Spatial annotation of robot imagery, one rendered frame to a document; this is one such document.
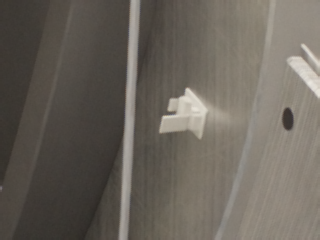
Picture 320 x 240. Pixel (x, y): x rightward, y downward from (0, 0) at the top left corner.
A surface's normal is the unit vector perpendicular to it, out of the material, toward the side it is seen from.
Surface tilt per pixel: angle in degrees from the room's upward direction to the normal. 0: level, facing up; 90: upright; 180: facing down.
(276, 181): 90
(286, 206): 90
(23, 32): 66
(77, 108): 119
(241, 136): 90
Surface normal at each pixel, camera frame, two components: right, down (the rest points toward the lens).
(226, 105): -0.88, 0.04
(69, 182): 0.37, 0.66
